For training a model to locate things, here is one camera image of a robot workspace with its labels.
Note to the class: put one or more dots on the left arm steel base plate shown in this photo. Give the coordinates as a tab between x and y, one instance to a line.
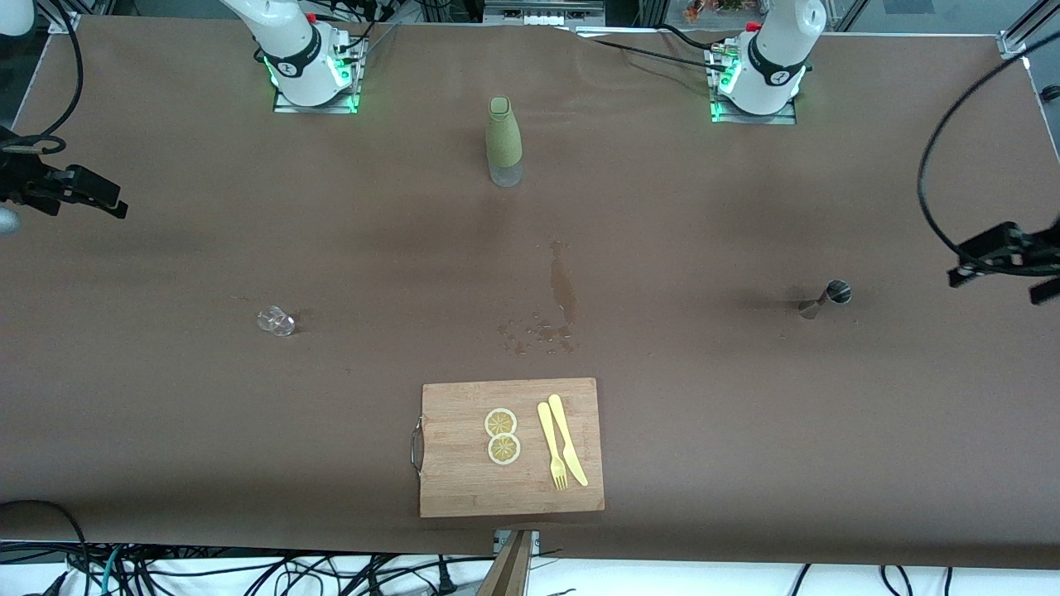
749	118

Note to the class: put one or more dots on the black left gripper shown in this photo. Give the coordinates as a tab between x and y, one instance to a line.
1045	252

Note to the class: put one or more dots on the lemon slice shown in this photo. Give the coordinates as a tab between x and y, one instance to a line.
501	422
503	449

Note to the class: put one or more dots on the yellow plastic fork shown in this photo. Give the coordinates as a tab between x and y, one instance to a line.
546	434

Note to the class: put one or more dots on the wooden post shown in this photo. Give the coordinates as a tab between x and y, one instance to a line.
507	575

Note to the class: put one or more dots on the clear glass shaker cup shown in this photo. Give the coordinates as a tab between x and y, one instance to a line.
277	320

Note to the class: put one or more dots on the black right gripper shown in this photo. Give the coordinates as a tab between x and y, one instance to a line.
18	180

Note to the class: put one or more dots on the aluminium frame corner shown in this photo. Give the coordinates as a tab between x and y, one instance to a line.
62	21
1014	37

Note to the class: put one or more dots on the green sleeved glass bottle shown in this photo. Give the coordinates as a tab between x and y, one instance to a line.
503	132

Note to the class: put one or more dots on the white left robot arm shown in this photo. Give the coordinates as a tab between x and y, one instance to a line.
778	50

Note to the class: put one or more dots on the grey power strip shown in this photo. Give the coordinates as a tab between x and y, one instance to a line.
542	12

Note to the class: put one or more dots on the yellow plastic knife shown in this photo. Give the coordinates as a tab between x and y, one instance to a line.
566	439

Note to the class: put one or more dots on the brown table mat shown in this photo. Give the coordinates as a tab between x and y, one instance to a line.
704	414

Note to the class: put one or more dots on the steel jigger measuring cup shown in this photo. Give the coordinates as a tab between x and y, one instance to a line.
838	291

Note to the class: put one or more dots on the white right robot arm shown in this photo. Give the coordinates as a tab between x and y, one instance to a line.
290	33

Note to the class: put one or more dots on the right arm steel base plate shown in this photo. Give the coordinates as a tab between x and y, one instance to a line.
315	109

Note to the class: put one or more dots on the bamboo cutting board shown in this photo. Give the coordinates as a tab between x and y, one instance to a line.
464	488

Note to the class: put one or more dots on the small metal bracket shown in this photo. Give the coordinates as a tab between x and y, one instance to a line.
532	540

